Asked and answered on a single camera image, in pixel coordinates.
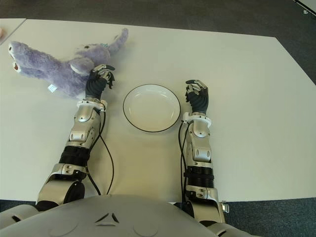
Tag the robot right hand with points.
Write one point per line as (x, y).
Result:
(200, 101)

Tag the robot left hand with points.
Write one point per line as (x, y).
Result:
(95, 86)

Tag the purple plush doll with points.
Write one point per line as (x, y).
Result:
(49, 66)

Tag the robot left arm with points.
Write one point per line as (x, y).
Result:
(81, 128)

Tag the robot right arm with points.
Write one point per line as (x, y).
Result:
(200, 153)

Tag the white plate black rim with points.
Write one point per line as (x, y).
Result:
(151, 108)

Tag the grey robot torso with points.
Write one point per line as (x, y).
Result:
(111, 217)

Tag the white board edge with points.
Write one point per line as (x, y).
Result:
(300, 2)

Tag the metal table bracket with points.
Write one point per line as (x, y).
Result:
(225, 206)

